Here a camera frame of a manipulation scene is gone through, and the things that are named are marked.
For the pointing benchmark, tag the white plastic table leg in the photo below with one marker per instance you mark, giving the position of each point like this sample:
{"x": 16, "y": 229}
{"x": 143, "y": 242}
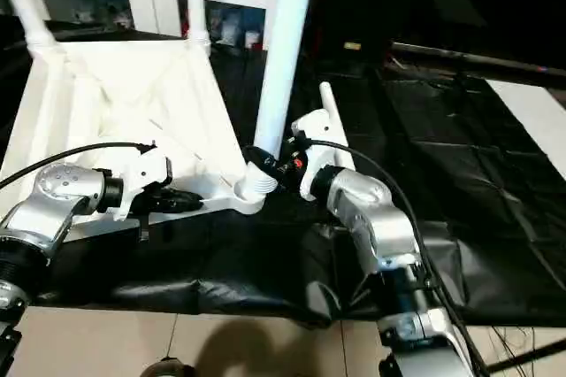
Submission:
{"x": 283, "y": 63}
{"x": 28, "y": 5}
{"x": 196, "y": 1}
{"x": 329, "y": 100}

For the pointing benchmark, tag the white plastic table top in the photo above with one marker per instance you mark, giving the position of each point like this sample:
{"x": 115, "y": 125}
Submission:
{"x": 132, "y": 94}

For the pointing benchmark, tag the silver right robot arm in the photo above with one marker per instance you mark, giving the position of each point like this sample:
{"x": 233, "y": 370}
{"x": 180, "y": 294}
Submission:
{"x": 376, "y": 217}

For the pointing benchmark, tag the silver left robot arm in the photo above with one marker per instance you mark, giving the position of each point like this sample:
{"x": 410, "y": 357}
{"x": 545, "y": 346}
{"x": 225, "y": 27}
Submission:
{"x": 57, "y": 191}

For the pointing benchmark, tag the small yellow label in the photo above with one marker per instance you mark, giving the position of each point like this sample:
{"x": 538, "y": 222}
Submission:
{"x": 352, "y": 46}

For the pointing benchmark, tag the black plastic mat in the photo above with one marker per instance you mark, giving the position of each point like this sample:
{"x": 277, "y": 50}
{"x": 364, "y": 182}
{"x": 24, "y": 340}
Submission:
{"x": 442, "y": 195}

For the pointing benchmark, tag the grey robot lower body part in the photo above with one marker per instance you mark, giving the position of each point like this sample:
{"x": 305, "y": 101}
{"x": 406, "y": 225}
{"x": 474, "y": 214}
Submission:
{"x": 169, "y": 369}

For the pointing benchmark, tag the black flat screen television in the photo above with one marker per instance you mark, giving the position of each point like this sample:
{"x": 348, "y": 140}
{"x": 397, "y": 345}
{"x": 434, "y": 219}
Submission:
{"x": 477, "y": 56}

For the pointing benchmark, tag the black metal table leg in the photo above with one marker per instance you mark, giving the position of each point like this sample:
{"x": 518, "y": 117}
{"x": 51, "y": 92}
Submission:
{"x": 526, "y": 355}

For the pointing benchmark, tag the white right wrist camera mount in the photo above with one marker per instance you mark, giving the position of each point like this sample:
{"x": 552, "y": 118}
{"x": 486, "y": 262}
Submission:
{"x": 323, "y": 138}

